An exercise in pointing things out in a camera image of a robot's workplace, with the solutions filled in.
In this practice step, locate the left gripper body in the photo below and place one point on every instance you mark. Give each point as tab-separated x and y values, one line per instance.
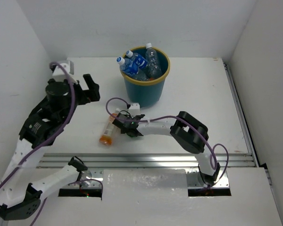
84	94

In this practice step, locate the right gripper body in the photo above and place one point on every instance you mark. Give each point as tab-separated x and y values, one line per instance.
127	130

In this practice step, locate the blue label bottle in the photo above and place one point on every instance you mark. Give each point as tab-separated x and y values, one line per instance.
128	67
138	59

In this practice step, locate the clear bottle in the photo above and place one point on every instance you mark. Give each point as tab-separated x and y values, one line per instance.
153	61

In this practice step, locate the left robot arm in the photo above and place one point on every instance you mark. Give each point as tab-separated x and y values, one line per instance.
19	199

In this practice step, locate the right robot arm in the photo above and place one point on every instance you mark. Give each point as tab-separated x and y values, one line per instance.
188	132

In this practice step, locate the teal bin with yellow rim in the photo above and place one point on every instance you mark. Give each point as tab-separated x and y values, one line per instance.
147	93

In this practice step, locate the white front cover plate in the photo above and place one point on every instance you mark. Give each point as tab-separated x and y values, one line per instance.
145	183

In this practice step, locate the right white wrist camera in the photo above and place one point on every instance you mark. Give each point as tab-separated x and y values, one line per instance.
134	109

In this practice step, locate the aluminium front rail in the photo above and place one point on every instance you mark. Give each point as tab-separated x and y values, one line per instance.
99	162

